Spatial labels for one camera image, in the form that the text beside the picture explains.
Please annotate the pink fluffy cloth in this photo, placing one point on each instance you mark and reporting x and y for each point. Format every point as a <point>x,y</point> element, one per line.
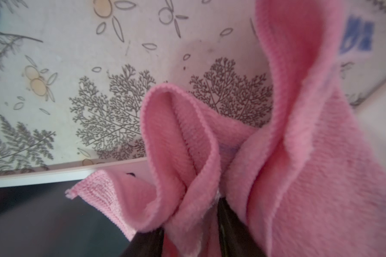
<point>307,184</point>

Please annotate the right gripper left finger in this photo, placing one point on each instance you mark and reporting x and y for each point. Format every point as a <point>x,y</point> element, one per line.
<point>148,244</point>

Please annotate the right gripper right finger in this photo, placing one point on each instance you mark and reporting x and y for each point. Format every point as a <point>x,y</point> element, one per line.
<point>234,237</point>

